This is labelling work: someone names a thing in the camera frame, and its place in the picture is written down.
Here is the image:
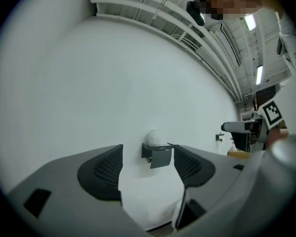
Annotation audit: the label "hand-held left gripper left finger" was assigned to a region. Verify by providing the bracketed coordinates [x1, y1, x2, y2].
[77, 144, 124, 202]

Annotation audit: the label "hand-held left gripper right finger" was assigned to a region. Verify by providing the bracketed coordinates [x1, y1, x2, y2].
[174, 144, 216, 189]

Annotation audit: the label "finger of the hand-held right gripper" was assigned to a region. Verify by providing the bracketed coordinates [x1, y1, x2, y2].
[230, 131, 252, 152]

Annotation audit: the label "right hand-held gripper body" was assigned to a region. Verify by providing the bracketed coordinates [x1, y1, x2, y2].
[221, 99, 287, 143]

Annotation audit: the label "black toilet paper holder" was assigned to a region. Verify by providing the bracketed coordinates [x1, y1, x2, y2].
[142, 142, 175, 170]

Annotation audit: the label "white toilet paper roll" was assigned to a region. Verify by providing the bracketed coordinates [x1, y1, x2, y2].
[145, 129, 167, 147]

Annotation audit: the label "cardboard box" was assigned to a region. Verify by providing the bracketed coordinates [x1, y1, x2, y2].
[227, 150, 251, 159]

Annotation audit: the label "rectangular ceiling light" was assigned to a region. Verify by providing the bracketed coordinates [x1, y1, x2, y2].
[243, 13, 257, 31]
[255, 65, 264, 85]

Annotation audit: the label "person's white patterned shirt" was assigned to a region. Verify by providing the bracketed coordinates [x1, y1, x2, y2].
[275, 8, 296, 72]

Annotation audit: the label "white ceiling pipes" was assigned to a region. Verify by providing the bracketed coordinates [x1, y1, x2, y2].
[88, 0, 243, 103]

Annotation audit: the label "black head camera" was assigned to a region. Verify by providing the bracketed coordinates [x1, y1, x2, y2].
[185, 0, 206, 26]

